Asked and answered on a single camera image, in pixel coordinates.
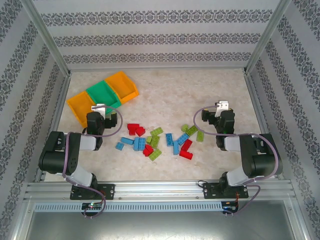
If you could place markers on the small red lego brick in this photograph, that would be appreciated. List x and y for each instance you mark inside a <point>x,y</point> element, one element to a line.
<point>132,133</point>

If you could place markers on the orange plastic bin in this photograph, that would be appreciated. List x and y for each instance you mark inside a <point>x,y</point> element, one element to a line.
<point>122,85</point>
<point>78,105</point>

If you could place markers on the small green lego brick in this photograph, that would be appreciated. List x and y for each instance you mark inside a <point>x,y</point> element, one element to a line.
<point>149,139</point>
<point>184,128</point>

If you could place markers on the green plastic bin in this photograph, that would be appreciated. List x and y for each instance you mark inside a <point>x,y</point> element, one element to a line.
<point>102,91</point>

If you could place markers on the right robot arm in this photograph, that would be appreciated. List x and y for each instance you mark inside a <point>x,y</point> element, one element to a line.
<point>265,160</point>

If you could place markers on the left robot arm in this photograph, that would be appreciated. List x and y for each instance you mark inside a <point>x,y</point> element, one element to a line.
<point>52,155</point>

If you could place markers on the small blue lego brick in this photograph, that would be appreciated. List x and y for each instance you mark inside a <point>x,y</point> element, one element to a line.
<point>119,146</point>

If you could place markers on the small green circuit board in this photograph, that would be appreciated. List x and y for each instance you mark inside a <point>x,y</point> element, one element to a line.
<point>92,205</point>
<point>230,207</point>

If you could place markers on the grey metal panel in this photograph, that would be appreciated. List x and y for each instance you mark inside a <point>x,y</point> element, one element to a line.
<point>160,225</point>

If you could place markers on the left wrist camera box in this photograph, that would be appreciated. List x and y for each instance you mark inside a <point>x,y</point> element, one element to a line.
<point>98,108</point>

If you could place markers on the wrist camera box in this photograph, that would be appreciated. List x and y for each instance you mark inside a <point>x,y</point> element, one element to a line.
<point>222,106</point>
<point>98,108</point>

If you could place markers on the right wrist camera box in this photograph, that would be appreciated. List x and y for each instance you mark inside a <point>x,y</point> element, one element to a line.
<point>222,106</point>

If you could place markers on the aluminium side rail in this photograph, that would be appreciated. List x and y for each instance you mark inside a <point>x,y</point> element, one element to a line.
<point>56,117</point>
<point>260,112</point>

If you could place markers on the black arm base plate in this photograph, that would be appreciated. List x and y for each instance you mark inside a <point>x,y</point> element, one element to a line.
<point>208,191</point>
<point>110,191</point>

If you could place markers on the aluminium mounting rail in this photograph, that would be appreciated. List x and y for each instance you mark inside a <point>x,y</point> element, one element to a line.
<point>160,191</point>

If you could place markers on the aluminium frame post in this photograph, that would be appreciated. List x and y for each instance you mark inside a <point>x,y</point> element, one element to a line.
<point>42,32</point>
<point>267,32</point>

